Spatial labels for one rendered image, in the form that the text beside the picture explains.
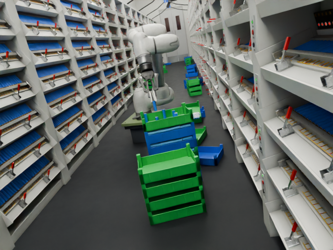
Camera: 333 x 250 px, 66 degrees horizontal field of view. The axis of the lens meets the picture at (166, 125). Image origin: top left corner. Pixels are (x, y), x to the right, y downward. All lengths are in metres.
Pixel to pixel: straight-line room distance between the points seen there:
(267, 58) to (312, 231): 0.55
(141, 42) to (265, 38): 0.87
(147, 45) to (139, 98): 0.86
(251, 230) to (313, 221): 0.51
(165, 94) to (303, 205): 1.76
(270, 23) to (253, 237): 0.87
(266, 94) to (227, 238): 0.66
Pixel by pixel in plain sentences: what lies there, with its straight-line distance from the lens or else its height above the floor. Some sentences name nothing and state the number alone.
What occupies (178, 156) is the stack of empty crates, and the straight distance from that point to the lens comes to 1.46.
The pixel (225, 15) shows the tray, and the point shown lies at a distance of 1.65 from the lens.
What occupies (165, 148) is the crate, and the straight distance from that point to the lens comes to 1.55.
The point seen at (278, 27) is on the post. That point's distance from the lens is 0.98.
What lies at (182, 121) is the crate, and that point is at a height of 0.42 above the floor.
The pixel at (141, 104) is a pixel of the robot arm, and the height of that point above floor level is 0.36.
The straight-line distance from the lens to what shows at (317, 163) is 0.71.
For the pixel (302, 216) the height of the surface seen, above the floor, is 0.33.
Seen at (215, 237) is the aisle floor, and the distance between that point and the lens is 1.29.
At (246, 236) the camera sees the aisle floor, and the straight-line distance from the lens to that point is 1.29.
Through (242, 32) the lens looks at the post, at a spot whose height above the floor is 0.84.
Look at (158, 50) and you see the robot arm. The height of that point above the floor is 0.83.
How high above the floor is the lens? 0.87
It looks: 18 degrees down
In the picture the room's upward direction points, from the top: 10 degrees counter-clockwise
